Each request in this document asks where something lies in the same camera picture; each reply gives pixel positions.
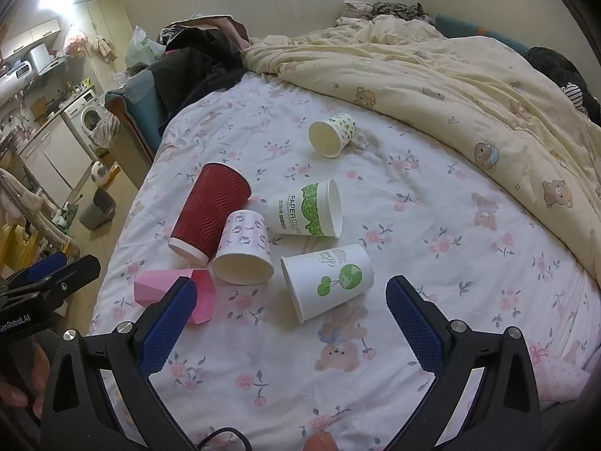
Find dark clothes pile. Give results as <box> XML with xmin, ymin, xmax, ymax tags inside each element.
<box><xmin>153</xmin><ymin>15</ymin><xmax>252</xmax><ymax>137</ymax></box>

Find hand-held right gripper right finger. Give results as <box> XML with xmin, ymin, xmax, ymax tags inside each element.
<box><xmin>385</xmin><ymin>275</ymin><xmax>545</xmax><ymax>451</ymax></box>

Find beige wall cabinets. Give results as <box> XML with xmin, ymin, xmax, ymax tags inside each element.
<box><xmin>0</xmin><ymin>19</ymin><xmax>62</xmax><ymax>59</ymax></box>

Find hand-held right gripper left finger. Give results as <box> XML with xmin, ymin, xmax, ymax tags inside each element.
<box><xmin>40</xmin><ymin>276</ymin><xmax>198</xmax><ymax>451</ymax></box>

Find black cable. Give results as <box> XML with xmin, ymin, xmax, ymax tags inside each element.
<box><xmin>195</xmin><ymin>427</ymin><xmax>254</xmax><ymax>451</ymax></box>

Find teal bed frame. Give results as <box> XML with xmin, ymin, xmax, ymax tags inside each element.
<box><xmin>104</xmin><ymin>68</ymin><xmax>163</xmax><ymax>189</ymax></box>

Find white cup with pink print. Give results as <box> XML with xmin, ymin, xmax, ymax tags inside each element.
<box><xmin>211</xmin><ymin>209</ymin><xmax>275</xmax><ymax>285</ymax></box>

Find yellow bear print quilt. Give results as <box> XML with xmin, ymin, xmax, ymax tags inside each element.
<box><xmin>240</xmin><ymin>14</ymin><xmax>601</xmax><ymax>287</ymax></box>

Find pink dotted pillow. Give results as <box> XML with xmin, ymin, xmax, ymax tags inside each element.
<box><xmin>530</xmin><ymin>343</ymin><xmax>592</xmax><ymax>405</ymax></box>

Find dark patterned cloth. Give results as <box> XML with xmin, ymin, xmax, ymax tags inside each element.
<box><xmin>359</xmin><ymin>1</ymin><xmax>433</xmax><ymax>23</ymax></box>

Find pink hanging bundle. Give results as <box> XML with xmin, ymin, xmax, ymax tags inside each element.
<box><xmin>63</xmin><ymin>28</ymin><xmax>90</xmax><ymax>57</ymax></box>

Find beige hanging clothes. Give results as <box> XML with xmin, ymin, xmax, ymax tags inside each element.
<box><xmin>91</xmin><ymin>33</ymin><xmax>117</xmax><ymax>63</ymax></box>

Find yellow chair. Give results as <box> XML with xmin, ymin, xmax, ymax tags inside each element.
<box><xmin>0</xmin><ymin>223</ymin><xmax>48</xmax><ymax>273</ymax></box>

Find white plastic bag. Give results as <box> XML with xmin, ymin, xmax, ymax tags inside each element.
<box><xmin>125</xmin><ymin>26</ymin><xmax>167</xmax><ymax>67</ymax></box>

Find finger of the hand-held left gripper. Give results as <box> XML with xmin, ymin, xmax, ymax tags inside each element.
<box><xmin>9</xmin><ymin>254</ymin><xmax>102</xmax><ymax>308</ymax></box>
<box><xmin>0</xmin><ymin>251</ymin><xmax>69</xmax><ymax>292</ymax></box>

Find small green patterned cup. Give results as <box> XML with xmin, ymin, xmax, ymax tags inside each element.
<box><xmin>308</xmin><ymin>113</ymin><xmax>360</xmax><ymax>159</ymax></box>

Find white range hood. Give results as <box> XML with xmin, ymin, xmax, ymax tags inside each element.
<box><xmin>28</xmin><ymin>42</ymin><xmax>53</xmax><ymax>75</ymax></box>

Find black plush cloth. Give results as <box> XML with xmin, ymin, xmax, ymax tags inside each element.
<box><xmin>523</xmin><ymin>47</ymin><xmax>601</xmax><ymax>125</ymax></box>

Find pink faceted cup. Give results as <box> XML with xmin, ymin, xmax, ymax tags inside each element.
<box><xmin>134</xmin><ymin>268</ymin><xmax>217</xmax><ymax>326</ymax></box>

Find white washing machine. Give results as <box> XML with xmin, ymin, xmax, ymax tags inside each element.
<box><xmin>63</xmin><ymin>89</ymin><xmax>111</xmax><ymax>148</ymax></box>

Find white cup with green globe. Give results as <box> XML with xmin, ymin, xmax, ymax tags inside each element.
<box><xmin>280</xmin><ymin>243</ymin><xmax>375</xmax><ymax>324</ymax></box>

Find floral bed sheet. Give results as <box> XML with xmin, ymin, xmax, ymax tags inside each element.
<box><xmin>89</xmin><ymin>73</ymin><xmax>601</xmax><ymax>451</ymax></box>

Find grey trash bin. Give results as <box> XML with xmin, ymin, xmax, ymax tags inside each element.
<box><xmin>78</xmin><ymin>188</ymin><xmax>117</xmax><ymax>232</ymax></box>

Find red ribbed paper cup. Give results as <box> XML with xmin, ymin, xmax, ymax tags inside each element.
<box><xmin>168</xmin><ymin>162</ymin><xmax>253</xmax><ymax>265</ymax></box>

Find black white striped cloth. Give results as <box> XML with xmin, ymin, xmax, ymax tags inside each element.
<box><xmin>561</xmin><ymin>82</ymin><xmax>590</xmax><ymax>114</ymax></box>

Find teal headboard cushion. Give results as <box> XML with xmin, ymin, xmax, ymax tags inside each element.
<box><xmin>434</xmin><ymin>14</ymin><xmax>531</xmax><ymax>57</ymax></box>

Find person's right hand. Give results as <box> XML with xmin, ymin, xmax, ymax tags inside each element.
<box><xmin>304</xmin><ymin>432</ymin><xmax>340</xmax><ymax>451</ymax></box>

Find white water heater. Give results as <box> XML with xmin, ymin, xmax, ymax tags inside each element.
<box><xmin>0</xmin><ymin>59</ymin><xmax>33</xmax><ymax>104</ymax></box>

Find person's left hand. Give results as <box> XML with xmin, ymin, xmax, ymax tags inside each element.
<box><xmin>0</xmin><ymin>342</ymin><xmax>51</xmax><ymax>420</ymax></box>

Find white cup with green leaves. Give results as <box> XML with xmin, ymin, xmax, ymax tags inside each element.
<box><xmin>267</xmin><ymin>179</ymin><xmax>343</xmax><ymax>239</ymax></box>

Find white counter cabinet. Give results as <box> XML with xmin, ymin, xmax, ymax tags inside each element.
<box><xmin>19</xmin><ymin>113</ymin><xmax>95</xmax><ymax>198</ymax></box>

